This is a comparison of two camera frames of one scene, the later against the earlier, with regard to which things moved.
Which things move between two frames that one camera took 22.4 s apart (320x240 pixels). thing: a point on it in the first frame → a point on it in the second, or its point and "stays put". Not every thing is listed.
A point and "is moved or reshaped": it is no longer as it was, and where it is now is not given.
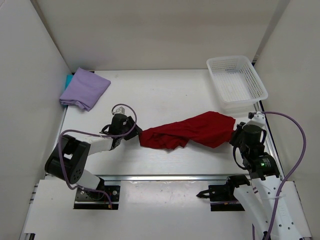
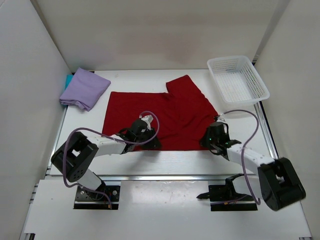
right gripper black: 237,131 → 204,142
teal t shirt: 69,77 stays put
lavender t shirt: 85,90 stays put
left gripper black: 136,131 → 153,144
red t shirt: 210,129 is moved or reshaped
